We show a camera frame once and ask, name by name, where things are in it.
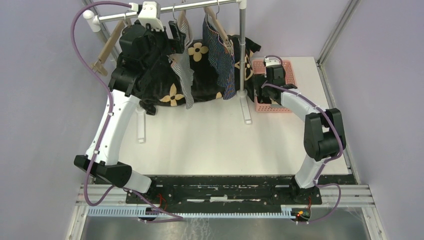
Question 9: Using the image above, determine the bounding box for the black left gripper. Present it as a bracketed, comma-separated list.
[143, 20, 186, 72]

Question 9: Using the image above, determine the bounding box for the grey white striped underwear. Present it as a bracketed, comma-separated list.
[169, 29, 195, 110]

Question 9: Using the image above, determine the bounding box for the beige hanger with striped underwear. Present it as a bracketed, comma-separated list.
[173, 10, 192, 35]

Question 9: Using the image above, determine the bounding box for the navy striped underwear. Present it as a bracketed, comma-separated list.
[202, 15, 236, 100]

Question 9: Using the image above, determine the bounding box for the beige hanger with navy underwear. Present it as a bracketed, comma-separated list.
[203, 6, 234, 55]

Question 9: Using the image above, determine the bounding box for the beige clip hanger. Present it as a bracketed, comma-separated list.
[122, 11, 133, 32]

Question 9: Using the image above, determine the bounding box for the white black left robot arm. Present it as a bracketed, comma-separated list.
[74, 20, 186, 204]

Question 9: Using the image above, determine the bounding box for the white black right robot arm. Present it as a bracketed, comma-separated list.
[256, 64, 346, 204]

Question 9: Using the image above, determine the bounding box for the empty beige hanger far left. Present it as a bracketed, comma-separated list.
[90, 20, 125, 77]

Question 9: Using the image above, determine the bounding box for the pink plastic basket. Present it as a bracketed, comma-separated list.
[252, 58, 297, 113]

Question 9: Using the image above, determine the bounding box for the black floral blanket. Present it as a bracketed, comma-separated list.
[139, 37, 262, 116]

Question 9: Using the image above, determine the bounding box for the silver white clothes rack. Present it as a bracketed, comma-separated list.
[82, 0, 252, 125]

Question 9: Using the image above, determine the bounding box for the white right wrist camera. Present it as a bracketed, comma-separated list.
[263, 56, 283, 68]

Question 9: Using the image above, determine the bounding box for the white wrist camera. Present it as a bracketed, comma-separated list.
[263, 56, 283, 68]
[129, 1, 165, 32]

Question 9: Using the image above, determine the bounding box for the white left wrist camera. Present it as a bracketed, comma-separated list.
[129, 1, 165, 32]

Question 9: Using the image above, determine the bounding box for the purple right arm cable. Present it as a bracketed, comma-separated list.
[261, 54, 344, 224]

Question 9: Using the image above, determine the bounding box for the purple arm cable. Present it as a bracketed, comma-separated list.
[261, 54, 344, 224]
[71, 0, 184, 223]

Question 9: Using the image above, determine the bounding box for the light blue cable duct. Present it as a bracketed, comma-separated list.
[87, 205, 296, 220]

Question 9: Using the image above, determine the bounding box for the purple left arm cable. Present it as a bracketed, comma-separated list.
[71, 0, 184, 223]

